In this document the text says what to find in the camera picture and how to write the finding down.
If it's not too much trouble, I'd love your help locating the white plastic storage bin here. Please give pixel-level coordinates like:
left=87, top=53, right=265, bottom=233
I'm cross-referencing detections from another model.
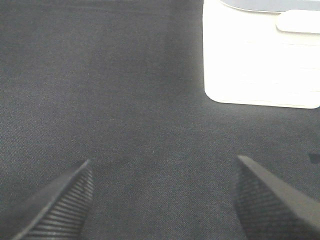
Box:
left=202, top=0, right=320, bottom=109

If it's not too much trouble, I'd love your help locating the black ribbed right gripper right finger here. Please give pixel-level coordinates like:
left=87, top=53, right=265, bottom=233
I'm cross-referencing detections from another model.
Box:
left=232, top=155, right=320, bottom=240

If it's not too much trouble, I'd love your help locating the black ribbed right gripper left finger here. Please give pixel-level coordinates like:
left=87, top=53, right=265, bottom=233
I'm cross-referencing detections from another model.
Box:
left=0, top=160, right=94, bottom=240

